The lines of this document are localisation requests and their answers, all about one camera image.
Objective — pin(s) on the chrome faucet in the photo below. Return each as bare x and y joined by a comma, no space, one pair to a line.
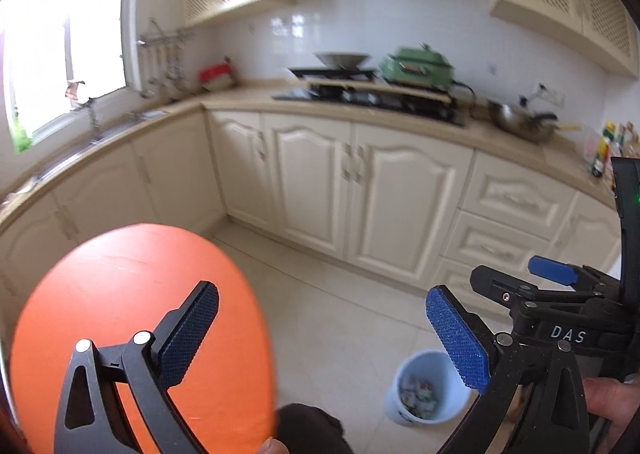
92,117

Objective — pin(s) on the clear plastic container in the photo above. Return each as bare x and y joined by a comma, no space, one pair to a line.
589,149

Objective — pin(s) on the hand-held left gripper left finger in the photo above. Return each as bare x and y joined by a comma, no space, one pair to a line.
192,334

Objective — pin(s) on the white framed window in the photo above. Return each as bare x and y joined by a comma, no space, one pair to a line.
50,59

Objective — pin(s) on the grey wok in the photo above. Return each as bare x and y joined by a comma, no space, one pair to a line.
342,60

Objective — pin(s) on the medium cream drawer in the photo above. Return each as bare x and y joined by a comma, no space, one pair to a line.
495,244

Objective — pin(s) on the green item on sill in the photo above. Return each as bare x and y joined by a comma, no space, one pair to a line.
21,132

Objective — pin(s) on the light blue trash bin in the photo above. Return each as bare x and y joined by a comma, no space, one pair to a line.
450,374

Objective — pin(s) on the row of hanging utensils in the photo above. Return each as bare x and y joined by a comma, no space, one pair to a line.
162,72

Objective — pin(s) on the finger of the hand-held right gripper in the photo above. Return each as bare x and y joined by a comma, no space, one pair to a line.
550,268
500,284

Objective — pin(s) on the person's right hand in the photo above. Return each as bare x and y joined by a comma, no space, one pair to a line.
615,399

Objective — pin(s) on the stainless steel double sink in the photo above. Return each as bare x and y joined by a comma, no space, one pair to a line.
105,142

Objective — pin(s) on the person's left hand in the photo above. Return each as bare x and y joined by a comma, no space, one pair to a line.
272,446

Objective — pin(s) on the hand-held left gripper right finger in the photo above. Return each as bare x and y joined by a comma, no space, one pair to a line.
457,339

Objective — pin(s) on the red label glass jar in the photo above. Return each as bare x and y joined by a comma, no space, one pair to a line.
620,139

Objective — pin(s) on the green electric pot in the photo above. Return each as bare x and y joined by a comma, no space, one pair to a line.
417,67

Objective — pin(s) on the black gas stove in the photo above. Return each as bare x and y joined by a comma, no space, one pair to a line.
390,104

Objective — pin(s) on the person's dark trouser leg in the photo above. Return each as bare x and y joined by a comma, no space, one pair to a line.
315,431

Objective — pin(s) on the large cream drawer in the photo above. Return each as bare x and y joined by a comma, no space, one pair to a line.
517,196

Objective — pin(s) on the green capped sauce bottle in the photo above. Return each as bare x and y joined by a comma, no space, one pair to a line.
601,152

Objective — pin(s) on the long wooden board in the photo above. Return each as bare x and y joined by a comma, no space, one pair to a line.
380,88

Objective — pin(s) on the metal utensil rail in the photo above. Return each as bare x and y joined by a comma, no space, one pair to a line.
165,37

